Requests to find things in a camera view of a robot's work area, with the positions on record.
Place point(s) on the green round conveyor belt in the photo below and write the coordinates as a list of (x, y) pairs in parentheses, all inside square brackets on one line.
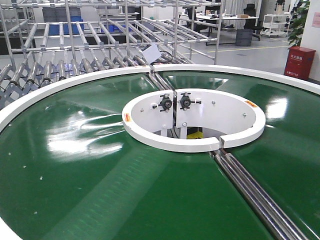
[(100, 180)]

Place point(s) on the steel roller conveyor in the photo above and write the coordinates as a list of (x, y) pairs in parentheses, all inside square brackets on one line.
[(27, 76)]

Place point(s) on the white outer conveyor rim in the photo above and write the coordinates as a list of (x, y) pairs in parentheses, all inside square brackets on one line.
[(75, 80)]

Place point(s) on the left black bearing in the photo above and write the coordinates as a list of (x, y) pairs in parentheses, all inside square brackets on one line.
[(165, 103)]

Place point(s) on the black bearing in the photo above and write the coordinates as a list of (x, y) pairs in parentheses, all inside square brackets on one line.
[(165, 103), (185, 101)]

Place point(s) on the right black bearing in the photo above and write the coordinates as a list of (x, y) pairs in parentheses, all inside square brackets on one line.
[(185, 101)]

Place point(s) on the white control box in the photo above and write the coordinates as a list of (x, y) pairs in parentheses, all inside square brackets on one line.
[(151, 53)]

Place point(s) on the white office desk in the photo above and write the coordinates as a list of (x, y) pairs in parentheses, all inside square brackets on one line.
[(210, 23)]

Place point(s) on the grey waste bin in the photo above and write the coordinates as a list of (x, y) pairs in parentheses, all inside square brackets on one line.
[(244, 37)]

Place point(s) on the red fire extinguisher box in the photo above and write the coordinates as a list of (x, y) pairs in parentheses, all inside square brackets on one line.
[(299, 62)]

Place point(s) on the steel pipe rack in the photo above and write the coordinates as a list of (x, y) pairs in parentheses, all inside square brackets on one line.
[(44, 26)]

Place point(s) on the steel divider rollers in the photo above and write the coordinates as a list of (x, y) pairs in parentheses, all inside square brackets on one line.
[(271, 215)]

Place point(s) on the potted green plant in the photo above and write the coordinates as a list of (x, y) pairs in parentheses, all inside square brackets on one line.
[(297, 23)]

